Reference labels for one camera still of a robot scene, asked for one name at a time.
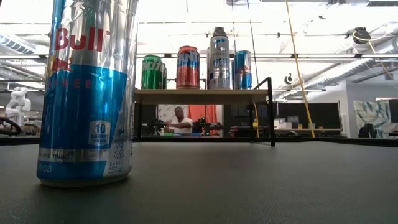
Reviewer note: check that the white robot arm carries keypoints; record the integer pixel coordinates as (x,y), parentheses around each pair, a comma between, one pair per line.
(17,102)

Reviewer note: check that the red Fanta can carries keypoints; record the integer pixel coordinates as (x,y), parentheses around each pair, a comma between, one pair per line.
(188,71)

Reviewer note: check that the black partition wall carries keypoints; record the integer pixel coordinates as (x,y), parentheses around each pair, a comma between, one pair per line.
(308,115)

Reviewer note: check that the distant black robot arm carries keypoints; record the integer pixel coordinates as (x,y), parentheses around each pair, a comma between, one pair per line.
(155,126)
(206,126)

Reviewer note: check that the person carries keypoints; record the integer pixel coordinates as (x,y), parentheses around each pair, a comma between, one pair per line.
(183,124)

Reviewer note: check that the green block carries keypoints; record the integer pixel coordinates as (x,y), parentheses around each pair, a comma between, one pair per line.
(168,134)

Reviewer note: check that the wooden shelf with black legs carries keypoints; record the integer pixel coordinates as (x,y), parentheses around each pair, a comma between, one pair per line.
(199,96)

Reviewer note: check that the white speckled backdrop panel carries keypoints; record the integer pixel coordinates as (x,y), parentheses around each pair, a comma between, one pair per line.
(166,110)

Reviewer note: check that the black aluminium table frame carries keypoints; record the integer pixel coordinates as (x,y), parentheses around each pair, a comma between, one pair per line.
(342,141)

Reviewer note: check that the leaf-patterned panel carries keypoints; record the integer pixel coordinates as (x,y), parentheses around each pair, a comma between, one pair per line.
(371,115)

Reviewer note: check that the blue silver Red Bull can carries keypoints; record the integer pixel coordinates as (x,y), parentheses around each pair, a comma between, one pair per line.
(87,109)
(232,74)
(243,71)

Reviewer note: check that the black hanging hook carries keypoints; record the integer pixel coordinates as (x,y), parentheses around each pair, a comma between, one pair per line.
(288,78)

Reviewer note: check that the orange backdrop panel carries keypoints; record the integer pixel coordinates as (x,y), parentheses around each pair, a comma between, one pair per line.
(205,110)

